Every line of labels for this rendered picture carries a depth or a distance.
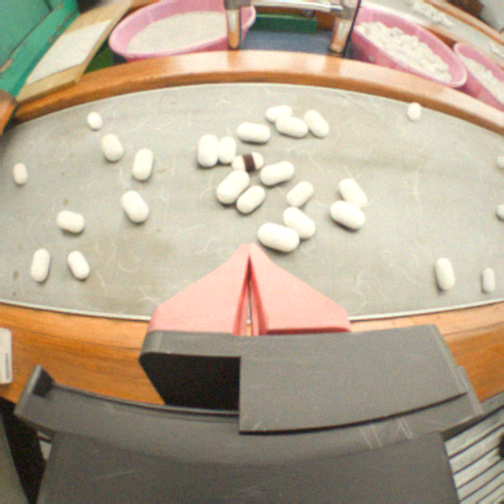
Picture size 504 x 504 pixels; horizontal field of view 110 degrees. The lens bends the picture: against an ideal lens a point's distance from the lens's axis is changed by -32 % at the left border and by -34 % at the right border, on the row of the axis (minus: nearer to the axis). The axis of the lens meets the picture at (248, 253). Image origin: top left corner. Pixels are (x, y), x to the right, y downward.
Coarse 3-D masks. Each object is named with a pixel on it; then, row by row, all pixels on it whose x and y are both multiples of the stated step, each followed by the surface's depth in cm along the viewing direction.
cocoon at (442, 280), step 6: (438, 264) 23; (444, 264) 22; (450, 264) 22; (438, 270) 23; (444, 270) 22; (450, 270) 22; (438, 276) 23; (444, 276) 22; (450, 276) 22; (438, 282) 23; (444, 282) 22; (450, 282) 22; (444, 288) 23; (450, 288) 22
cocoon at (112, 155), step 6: (108, 138) 26; (114, 138) 26; (102, 144) 26; (108, 144) 25; (114, 144) 26; (108, 150) 25; (114, 150) 26; (120, 150) 26; (108, 156) 26; (114, 156) 26; (120, 156) 27
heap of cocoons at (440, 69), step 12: (360, 24) 37; (372, 24) 37; (372, 36) 35; (384, 36) 36; (396, 36) 38; (408, 36) 37; (384, 48) 35; (396, 48) 35; (408, 48) 35; (420, 48) 35; (372, 60) 34; (408, 60) 34; (420, 60) 34; (432, 60) 35; (432, 72) 34; (444, 72) 34
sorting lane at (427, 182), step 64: (64, 128) 29; (128, 128) 29; (192, 128) 28; (384, 128) 29; (448, 128) 30; (0, 192) 27; (64, 192) 26; (192, 192) 26; (320, 192) 26; (384, 192) 26; (448, 192) 27; (0, 256) 24; (64, 256) 24; (128, 256) 25; (192, 256) 25; (320, 256) 25; (384, 256) 25; (448, 256) 25
